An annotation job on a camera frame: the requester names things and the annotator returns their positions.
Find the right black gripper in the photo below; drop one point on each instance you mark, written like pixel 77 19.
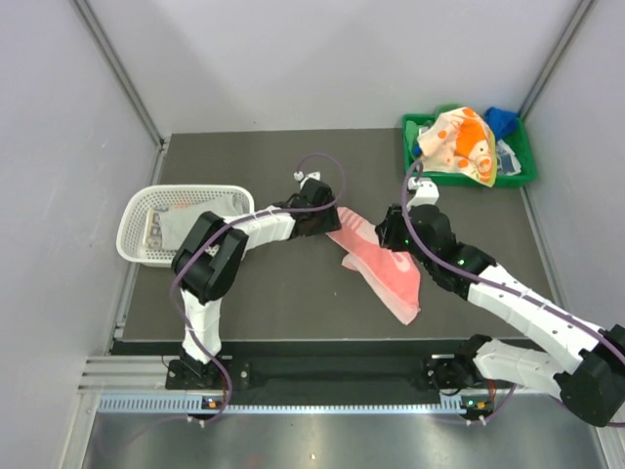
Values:
pixel 389 230

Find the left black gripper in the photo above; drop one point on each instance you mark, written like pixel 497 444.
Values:
pixel 330 223

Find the pink striped towel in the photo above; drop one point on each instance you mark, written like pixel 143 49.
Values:
pixel 393 276

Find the grey white towel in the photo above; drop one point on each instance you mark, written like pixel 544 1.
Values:
pixel 176 223

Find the colourful rabbit print towel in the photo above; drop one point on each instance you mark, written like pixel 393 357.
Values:
pixel 159 246

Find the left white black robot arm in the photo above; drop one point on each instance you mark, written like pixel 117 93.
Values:
pixel 209 258

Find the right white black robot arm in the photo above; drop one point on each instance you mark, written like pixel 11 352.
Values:
pixel 578 363

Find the orange cream patterned towel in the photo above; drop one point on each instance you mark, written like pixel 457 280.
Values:
pixel 459 143

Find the blue white patterned cloth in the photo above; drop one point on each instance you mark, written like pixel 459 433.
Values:
pixel 507 161

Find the green plastic bin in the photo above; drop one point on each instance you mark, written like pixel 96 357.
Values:
pixel 517 140

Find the green cloth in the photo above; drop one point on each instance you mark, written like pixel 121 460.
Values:
pixel 446 108

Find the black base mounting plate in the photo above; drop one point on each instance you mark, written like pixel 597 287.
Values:
pixel 242 373

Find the white perforated plastic basket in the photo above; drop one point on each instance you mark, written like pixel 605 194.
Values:
pixel 132 225

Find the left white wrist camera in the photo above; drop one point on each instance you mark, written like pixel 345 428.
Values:
pixel 300 176

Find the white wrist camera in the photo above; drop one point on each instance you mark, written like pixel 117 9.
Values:
pixel 300 176
pixel 421 191

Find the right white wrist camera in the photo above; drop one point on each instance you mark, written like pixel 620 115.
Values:
pixel 421 191

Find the aluminium frame rail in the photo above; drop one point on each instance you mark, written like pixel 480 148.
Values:
pixel 124 373

